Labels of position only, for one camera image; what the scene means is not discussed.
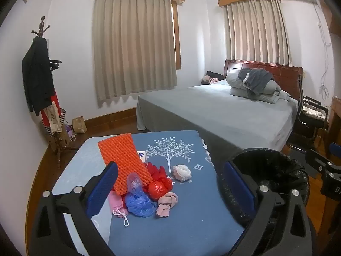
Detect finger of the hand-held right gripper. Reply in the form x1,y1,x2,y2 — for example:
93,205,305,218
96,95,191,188
328,141,341,163
305,149,334,172

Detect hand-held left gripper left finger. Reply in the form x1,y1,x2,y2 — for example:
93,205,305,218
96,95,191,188
30,161,118,256

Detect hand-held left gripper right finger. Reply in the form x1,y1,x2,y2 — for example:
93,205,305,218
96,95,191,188
223,161,316,256

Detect pink drawstring pouch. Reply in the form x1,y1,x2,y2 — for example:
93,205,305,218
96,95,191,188
108,192,130,227

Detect black bin with black liner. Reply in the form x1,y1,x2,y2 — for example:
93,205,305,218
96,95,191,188
217,147,311,256

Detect blue plastic bag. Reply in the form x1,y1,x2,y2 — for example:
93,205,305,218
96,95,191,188
125,192,157,217

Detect orange bumpy foam sheet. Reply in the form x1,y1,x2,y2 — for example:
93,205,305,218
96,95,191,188
98,133,152,192

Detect red plastic bag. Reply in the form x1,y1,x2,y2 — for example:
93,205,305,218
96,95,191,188
146,162,173,201

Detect white tissue ball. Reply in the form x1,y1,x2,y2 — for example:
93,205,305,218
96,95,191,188
173,164,192,182

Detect pink knotted cloth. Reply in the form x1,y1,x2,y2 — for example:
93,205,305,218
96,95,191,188
156,192,178,217

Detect wooden desk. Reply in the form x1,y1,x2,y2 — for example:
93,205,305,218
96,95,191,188
317,97,341,246

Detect black metal chair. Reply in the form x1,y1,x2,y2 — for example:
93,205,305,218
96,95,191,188
286,72,330,152

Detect patterned chair cushion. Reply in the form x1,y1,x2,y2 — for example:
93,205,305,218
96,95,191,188
302,104,327,118

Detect blue tree-print tablecloth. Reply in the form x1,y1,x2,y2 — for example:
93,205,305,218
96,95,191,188
25,130,246,256

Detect brown cardboard box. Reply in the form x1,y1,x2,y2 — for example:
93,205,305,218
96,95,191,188
46,131,71,152

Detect purple white bag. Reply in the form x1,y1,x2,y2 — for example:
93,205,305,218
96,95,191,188
65,124,77,139

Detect brown paper bag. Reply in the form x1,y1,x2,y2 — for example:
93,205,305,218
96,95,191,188
72,116,88,134

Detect bed with grey sheet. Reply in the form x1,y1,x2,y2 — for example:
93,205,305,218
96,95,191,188
136,84,299,166

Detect black white striped bag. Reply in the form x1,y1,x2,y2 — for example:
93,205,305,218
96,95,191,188
40,108,67,139

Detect grey pillows and clothes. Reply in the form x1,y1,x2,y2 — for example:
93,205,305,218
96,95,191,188
226,71,291,104

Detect beige canvas tote bag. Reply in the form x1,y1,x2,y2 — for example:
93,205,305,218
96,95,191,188
44,103,63,134

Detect reddish wooden headboard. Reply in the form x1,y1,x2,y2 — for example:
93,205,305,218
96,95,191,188
223,59,304,100

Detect dark grey blanket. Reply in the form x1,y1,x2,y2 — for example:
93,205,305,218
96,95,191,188
238,68,275,95

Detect pink soft item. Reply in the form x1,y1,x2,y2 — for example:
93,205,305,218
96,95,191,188
202,75,220,85

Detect black jacket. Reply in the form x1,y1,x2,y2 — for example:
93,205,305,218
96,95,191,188
22,37,56,116

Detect wooden cabinet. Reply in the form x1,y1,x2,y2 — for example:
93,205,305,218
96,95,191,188
320,0,341,36

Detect narrow beige curtain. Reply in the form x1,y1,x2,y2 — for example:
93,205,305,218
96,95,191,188
224,0,291,66

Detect wide beige curtain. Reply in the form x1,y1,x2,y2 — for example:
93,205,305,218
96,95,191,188
92,0,178,108

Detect wooden coat rack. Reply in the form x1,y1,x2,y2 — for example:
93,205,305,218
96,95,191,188
31,16,78,170

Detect white wall cables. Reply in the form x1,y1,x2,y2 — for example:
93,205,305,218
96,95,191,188
314,4,332,99

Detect wooden window frame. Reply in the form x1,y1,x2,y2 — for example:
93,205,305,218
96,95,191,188
171,0,182,70

